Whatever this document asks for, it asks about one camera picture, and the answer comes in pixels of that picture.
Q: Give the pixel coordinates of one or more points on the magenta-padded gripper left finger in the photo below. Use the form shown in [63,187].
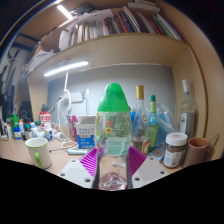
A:
[75,171]

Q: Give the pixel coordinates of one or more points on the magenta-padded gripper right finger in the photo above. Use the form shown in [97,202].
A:
[150,170]

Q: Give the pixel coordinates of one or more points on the clear bottle with green cap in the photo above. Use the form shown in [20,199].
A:
[112,133]

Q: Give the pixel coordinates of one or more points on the light blue tube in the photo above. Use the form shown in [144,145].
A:
[77,151]

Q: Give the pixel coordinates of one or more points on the brown jar with white lid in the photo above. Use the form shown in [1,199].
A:
[174,151]

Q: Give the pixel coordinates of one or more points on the blue and white carton box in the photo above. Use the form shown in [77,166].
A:
[86,135]

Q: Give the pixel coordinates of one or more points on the glass bottle with yellow cap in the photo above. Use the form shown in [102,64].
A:
[140,130]

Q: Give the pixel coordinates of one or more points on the green glass bottle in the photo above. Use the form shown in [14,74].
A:
[153,128]

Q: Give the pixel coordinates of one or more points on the magenta packet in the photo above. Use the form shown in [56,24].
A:
[72,128]

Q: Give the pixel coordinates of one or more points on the brown ceramic cup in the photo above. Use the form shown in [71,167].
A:
[196,153]

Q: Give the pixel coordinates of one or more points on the blue plastic bag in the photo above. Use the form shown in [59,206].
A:
[168,121]

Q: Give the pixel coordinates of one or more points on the small dark bottle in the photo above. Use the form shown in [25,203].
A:
[28,132]

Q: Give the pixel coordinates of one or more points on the white bottle with red label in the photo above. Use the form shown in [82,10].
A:
[45,117]

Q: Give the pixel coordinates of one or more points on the tall clear glass bottle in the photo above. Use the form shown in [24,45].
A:
[188,116]

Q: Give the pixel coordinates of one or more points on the small blue-capped bottle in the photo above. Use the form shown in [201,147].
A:
[17,134]

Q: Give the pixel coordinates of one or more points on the green plastic bottle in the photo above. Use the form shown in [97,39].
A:
[14,123]

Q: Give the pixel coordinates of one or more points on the under-shelf light bar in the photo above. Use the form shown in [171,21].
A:
[66,68]

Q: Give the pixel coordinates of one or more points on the dark hanging clothing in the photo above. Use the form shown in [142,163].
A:
[8,80]

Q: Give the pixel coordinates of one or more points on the wooden shelf unit with books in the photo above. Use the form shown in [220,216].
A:
[126,50]

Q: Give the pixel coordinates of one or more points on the ceiling light bar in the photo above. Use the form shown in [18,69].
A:
[64,12]

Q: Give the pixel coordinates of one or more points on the white wall socket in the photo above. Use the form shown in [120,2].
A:
[76,97]

